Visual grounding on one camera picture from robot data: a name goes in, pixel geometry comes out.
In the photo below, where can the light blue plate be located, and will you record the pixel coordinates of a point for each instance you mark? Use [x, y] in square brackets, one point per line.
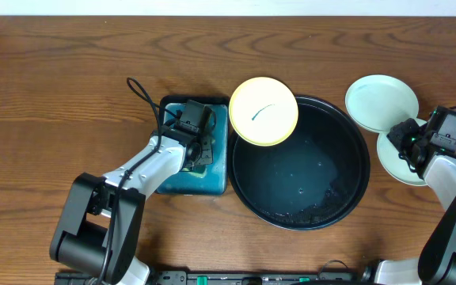
[393, 165]

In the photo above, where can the pale green plate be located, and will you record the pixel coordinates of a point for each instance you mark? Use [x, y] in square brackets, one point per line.
[378, 102]

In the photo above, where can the yellow plate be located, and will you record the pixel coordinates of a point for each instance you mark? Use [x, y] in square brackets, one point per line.
[263, 111]

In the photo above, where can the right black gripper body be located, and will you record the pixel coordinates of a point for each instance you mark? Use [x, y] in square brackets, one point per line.
[406, 136]

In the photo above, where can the green yellow sponge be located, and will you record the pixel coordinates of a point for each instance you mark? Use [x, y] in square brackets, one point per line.
[198, 171]

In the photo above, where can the black round tray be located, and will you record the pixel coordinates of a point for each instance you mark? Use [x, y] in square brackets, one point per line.
[311, 180]

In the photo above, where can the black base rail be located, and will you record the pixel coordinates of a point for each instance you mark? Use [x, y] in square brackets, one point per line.
[212, 278]

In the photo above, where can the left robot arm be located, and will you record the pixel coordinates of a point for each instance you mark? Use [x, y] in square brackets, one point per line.
[98, 229]

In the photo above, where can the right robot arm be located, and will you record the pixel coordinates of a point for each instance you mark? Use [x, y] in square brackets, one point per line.
[437, 261]

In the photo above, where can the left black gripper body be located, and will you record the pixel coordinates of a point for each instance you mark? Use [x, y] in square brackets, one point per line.
[203, 154]

